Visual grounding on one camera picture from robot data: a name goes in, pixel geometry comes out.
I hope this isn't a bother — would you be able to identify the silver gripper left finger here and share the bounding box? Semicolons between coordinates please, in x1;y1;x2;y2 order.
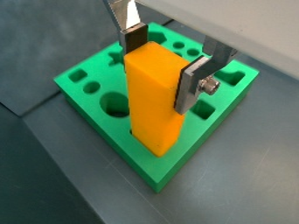
103;0;148;54

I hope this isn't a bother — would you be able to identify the green foam shape board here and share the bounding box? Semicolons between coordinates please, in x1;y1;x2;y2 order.
52;22;261;194

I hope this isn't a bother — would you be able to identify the orange rectangular block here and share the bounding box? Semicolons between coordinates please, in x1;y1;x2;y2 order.
124;41;189;157

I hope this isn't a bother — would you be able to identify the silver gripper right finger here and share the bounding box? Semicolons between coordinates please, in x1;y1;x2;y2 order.
174;36;239;115

